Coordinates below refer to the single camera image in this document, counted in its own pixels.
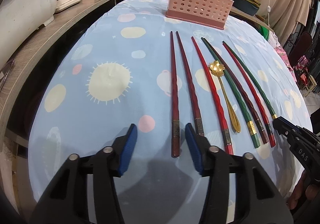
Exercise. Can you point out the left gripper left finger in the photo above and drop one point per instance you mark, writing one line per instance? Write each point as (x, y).
(110, 162)

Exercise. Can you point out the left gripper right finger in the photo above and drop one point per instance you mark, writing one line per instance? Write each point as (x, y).
(212, 162)

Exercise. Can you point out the dark maroon chopstick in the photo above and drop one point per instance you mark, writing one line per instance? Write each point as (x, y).
(175, 120)
(192, 93)

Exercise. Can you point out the dark red chopstick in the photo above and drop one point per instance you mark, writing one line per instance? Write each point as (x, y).
(248, 111)

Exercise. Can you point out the bright red chopstick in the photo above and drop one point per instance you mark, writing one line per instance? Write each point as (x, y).
(219, 110)

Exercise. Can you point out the person's hand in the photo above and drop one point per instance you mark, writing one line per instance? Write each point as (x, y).
(310, 192)

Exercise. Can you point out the gold flower spoon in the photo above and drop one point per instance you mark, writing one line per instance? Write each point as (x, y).
(217, 69)

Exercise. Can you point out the light blue patterned tablecloth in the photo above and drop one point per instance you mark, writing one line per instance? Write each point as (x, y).
(119, 73)

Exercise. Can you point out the pink floral cloth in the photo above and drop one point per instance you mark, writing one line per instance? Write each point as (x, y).
(281, 52)

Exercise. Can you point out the black eyeglasses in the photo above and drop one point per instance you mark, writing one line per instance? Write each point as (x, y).
(5, 72)

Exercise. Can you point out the teal yellow stacked bowls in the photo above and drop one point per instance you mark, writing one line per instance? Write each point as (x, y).
(249, 7)

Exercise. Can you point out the white plastic tub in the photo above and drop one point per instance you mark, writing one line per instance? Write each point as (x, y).
(19, 19)

